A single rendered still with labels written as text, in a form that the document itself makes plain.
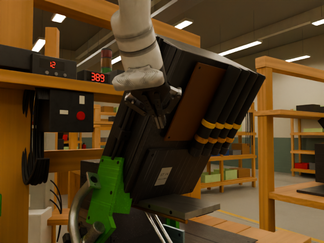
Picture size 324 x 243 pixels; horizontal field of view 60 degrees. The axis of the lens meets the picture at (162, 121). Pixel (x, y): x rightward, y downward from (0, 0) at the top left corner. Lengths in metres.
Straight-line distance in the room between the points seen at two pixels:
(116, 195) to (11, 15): 0.73
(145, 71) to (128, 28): 0.08
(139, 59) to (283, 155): 10.63
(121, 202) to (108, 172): 0.10
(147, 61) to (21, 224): 0.82
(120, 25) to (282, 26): 8.66
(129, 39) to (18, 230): 0.85
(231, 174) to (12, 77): 6.49
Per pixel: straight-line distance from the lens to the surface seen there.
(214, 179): 6.72
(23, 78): 1.00
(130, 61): 0.51
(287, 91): 11.03
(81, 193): 0.94
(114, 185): 0.85
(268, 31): 9.30
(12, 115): 1.11
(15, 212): 1.14
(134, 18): 0.47
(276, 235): 1.42
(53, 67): 1.08
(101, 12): 1.35
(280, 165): 11.14
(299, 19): 8.83
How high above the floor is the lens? 1.34
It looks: 3 degrees up
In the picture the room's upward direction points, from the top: straight up
